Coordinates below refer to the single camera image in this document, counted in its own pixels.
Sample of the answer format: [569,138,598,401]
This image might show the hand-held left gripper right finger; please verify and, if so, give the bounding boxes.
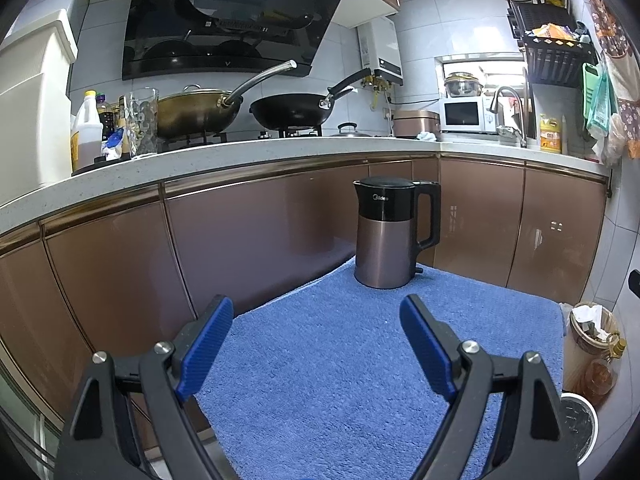
[400,294,581,480]

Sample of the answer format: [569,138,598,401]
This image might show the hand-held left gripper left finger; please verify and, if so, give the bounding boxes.
[54,295,235,480]

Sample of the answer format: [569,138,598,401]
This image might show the white trash bin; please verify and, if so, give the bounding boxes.
[560,392,600,466]

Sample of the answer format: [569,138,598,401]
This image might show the blue towel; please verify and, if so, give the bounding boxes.
[192,255,568,480]

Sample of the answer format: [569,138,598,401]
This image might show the brown electric kettle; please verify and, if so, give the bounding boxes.
[352,176,442,290]

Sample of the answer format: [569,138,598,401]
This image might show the brown kitchen cabinet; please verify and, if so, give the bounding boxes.
[0,136,614,461]

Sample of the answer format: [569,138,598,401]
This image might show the beige waste bin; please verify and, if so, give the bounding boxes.
[562,301,622,397]

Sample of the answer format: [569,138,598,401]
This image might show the crumpled white paper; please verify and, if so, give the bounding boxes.
[571,304,612,339]

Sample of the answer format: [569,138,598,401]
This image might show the amber oil bottle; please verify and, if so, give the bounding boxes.
[582,332,629,409]

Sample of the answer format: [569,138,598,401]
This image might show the gas stove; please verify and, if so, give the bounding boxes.
[157,127,327,154]

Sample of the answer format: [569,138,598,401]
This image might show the blue white packet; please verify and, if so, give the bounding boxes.
[101,127,125,161]

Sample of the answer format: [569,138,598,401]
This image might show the brown rice cooker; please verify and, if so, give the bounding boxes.
[392,110,441,139]

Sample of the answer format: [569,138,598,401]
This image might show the steel pot lid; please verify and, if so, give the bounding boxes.
[327,121,374,139]

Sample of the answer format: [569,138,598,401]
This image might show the clear drinking glass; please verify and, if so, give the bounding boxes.
[129,88,160,161]

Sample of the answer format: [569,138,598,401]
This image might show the golden wok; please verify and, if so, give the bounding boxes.
[156,60,298,140]

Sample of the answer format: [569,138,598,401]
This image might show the white microwave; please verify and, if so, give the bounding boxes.
[440,96,499,135]

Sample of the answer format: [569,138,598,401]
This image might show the yellow detergent bottle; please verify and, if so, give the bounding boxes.
[538,115,564,155]

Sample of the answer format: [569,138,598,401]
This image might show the white vinegar bottle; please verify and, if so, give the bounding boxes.
[70,91,104,172]

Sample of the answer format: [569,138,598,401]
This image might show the dark sauce bottles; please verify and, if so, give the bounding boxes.
[97,92,127,157]

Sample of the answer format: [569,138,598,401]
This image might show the black frying pan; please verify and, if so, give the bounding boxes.
[249,67,372,131]

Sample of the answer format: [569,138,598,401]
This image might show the steel pot on microwave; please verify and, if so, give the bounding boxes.
[444,72,484,99]

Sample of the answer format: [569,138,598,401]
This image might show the steel faucet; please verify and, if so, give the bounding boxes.
[490,86,529,149]

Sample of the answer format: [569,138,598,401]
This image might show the white plastic bags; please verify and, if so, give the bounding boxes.
[591,114,637,169]

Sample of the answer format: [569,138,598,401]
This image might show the white storage box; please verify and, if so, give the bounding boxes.
[0,8,80,207]

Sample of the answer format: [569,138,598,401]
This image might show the white water heater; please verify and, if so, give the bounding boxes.
[356,16,404,86]

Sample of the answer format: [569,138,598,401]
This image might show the green hanging bag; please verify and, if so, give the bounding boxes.
[582,62,621,141]

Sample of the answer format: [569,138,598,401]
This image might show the black range hood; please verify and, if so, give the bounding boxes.
[121,0,352,81]

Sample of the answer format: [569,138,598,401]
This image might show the yellow packet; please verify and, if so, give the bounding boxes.
[530,22,577,42]

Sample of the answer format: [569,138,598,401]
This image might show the hanging bags and cloths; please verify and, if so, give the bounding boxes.
[585,0,640,137]

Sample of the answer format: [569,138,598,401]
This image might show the black wall rack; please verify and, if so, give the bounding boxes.
[497,0,599,87]

